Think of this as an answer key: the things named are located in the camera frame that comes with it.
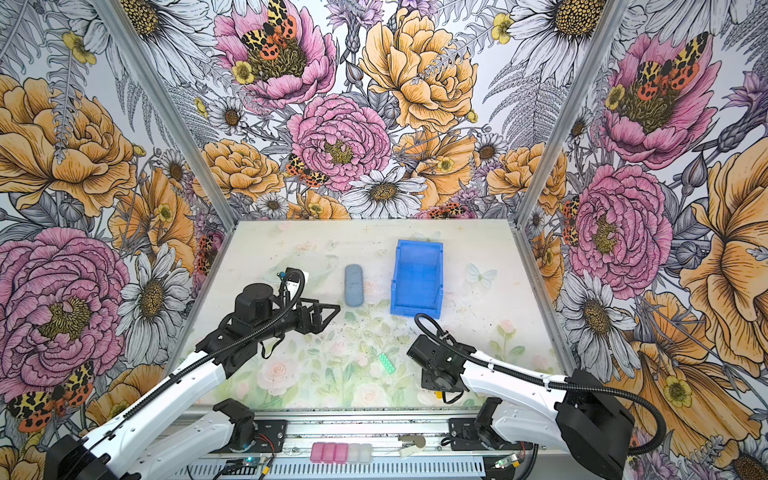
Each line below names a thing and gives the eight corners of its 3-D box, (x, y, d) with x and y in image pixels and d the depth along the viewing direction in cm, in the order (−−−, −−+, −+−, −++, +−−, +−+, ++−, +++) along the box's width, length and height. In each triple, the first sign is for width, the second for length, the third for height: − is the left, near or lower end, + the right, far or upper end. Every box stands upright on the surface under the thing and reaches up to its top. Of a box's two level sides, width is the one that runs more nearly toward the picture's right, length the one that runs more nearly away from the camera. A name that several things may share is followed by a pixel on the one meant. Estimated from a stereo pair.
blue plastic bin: (389, 319, 97) (389, 301, 89) (397, 251, 116) (398, 231, 108) (439, 324, 96) (443, 306, 88) (439, 254, 115) (443, 234, 107)
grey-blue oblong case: (341, 306, 100) (340, 301, 97) (346, 269, 109) (345, 264, 107) (363, 306, 100) (362, 302, 97) (365, 269, 109) (365, 264, 107)
